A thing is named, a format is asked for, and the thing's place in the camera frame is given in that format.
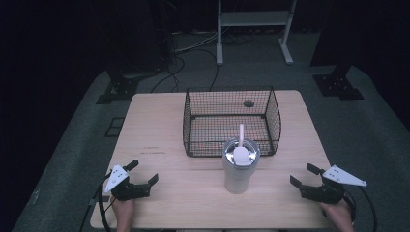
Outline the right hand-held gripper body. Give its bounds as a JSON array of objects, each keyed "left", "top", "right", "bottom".
[{"left": 299, "top": 164, "right": 368, "bottom": 205}]

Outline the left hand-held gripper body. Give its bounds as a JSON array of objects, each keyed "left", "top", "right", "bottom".
[{"left": 102, "top": 164, "right": 153, "bottom": 202}]

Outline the white tumbler with straw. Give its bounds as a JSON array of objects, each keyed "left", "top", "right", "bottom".
[{"left": 221, "top": 123, "right": 261, "bottom": 195}]

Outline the black wire basket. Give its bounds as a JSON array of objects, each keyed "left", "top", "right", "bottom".
[{"left": 182, "top": 85, "right": 282, "bottom": 159}]

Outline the person's left hand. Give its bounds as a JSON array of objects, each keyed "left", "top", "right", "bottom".
[{"left": 110, "top": 196, "right": 136, "bottom": 232}]

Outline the person's right hand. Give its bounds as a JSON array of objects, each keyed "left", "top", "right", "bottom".
[{"left": 320, "top": 199, "right": 356, "bottom": 232}]

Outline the black stand base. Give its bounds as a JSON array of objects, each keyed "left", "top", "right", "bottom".
[
  {"left": 95, "top": 62, "right": 153, "bottom": 105},
  {"left": 309, "top": 62, "right": 366, "bottom": 102}
]

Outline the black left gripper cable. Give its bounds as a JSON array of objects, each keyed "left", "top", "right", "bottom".
[{"left": 78, "top": 172, "right": 114, "bottom": 232}]

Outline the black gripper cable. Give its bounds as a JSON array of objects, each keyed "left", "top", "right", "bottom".
[
  {"left": 78, "top": 172, "right": 114, "bottom": 232},
  {"left": 342, "top": 185, "right": 378, "bottom": 232}
]

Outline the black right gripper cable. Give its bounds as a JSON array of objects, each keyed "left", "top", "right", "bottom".
[{"left": 342, "top": 185, "right": 378, "bottom": 232}]

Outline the black floor cable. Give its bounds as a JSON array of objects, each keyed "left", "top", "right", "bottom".
[{"left": 149, "top": 46, "right": 220, "bottom": 94}]

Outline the white floor cable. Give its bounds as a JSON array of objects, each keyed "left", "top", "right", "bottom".
[{"left": 173, "top": 31, "right": 220, "bottom": 55}]

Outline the white metal stand frame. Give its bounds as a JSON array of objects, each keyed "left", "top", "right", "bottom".
[{"left": 216, "top": 0, "right": 298, "bottom": 67}]

